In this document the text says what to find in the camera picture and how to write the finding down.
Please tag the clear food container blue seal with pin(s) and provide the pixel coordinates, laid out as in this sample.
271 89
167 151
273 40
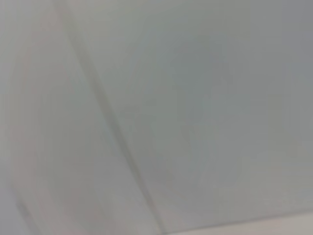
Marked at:
195 110

